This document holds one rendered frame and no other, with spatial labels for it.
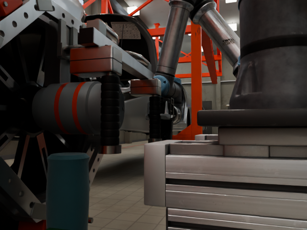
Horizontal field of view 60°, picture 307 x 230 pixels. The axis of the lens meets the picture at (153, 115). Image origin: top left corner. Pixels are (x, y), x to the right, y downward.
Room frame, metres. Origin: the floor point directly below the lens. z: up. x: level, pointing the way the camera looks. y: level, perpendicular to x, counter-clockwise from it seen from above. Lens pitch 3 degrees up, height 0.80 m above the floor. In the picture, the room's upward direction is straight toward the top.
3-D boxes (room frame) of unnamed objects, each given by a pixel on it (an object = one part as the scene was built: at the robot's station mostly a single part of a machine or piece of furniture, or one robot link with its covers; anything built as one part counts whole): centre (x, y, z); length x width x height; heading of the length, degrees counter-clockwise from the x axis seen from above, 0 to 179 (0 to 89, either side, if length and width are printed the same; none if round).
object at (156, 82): (0.84, 0.02, 0.93); 0.09 x 0.05 x 0.05; 75
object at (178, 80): (1.11, -0.07, 0.95); 0.11 x 0.08 x 0.11; 157
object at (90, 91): (0.71, 0.20, 0.85); 0.21 x 0.14 x 0.14; 75
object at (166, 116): (0.86, -0.04, 0.86); 0.09 x 0.03 x 0.06; 174
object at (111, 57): (0.52, 0.11, 0.93); 0.09 x 0.05 x 0.05; 75
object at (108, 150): (0.51, 0.08, 0.83); 0.04 x 0.04 x 0.16
